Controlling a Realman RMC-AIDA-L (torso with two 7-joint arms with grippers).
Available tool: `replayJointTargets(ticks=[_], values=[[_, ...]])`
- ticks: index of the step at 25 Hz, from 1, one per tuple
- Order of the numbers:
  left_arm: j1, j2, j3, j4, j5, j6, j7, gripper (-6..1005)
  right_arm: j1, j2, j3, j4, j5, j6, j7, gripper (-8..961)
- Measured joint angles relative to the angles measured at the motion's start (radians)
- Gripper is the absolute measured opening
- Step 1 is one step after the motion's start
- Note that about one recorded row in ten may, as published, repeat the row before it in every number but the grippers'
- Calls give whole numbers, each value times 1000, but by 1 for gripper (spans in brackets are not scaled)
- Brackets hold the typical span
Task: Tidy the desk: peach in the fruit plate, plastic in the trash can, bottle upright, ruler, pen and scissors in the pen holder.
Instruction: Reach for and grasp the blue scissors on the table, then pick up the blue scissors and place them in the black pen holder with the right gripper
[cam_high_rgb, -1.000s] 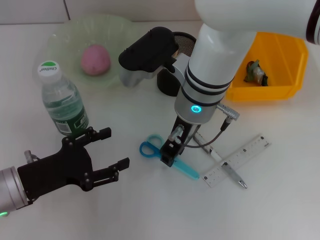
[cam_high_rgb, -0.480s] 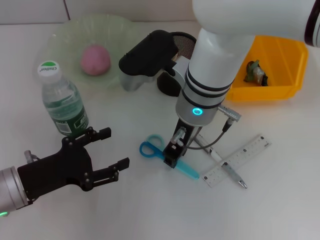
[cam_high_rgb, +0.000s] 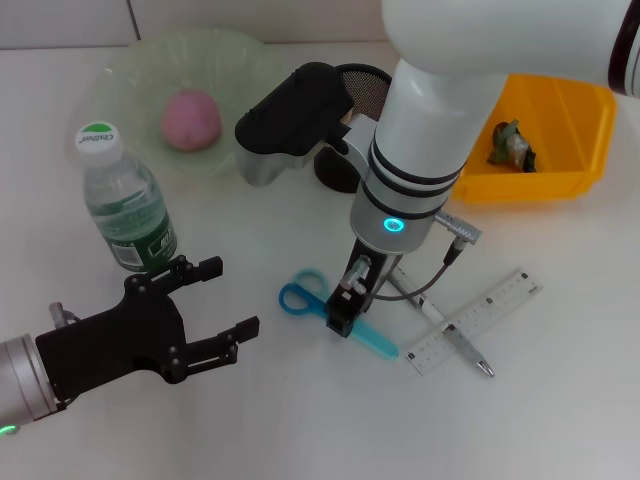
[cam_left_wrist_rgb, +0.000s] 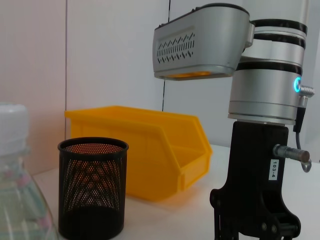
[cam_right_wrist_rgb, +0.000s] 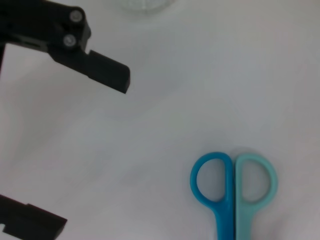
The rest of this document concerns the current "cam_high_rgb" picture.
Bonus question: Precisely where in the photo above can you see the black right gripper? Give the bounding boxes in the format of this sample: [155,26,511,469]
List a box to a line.
[325,239,401,340]

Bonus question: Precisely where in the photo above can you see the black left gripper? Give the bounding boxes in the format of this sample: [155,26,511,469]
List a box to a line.
[34,254,261,407]

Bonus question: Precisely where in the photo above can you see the blue teal scissors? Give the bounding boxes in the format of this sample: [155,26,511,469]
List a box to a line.
[278,268,400,361]

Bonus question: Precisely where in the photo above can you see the white silver ballpoint pen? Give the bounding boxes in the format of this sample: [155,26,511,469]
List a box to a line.
[392,269,496,379]

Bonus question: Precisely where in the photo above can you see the clear water bottle green label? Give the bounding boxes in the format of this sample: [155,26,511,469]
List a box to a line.
[74,119,180,274]

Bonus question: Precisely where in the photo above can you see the transparent plastic ruler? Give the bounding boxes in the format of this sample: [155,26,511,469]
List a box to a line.
[403,268,545,377]

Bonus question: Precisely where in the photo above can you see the green plastic wrapper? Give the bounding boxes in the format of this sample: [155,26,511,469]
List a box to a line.
[487,118,540,174]

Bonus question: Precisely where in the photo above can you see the pink peach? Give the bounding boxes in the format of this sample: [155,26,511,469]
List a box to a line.
[160,89,222,152]

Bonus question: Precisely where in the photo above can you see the black mesh pen holder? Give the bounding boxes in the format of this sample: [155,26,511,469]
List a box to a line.
[313,63,396,195]

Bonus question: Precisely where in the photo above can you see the translucent green fruit plate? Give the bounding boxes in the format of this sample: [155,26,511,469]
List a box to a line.
[67,27,284,179]

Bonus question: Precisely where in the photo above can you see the yellow plastic storage bin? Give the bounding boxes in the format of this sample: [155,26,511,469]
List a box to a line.
[449,73,619,204]

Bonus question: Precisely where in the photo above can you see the grey right arm cable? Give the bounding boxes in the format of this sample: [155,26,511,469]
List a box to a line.
[344,209,484,301]

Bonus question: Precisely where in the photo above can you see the black grey wrist camera housing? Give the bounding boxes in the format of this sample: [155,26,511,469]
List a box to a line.
[234,62,374,187]

